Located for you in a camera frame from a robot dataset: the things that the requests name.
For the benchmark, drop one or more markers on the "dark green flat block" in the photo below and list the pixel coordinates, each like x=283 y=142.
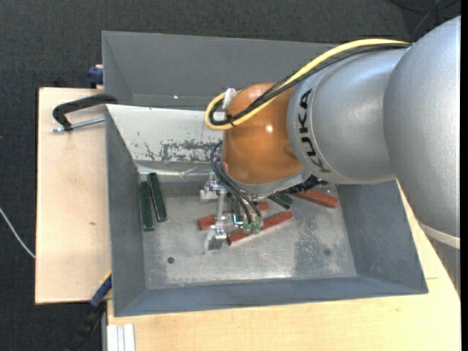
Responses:
x=282 y=199
x=157 y=197
x=146 y=207

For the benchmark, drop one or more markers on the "grey metal bin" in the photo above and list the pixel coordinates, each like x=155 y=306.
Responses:
x=256 y=265

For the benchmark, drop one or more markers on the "red-brown flat block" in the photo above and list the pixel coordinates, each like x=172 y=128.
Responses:
x=274 y=222
x=317 y=197
x=205 y=223

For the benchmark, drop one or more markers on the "pale wood flat board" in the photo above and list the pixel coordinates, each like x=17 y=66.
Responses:
x=69 y=196

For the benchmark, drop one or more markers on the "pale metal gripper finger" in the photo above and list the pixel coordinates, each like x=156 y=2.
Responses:
x=211 y=185
x=220 y=232

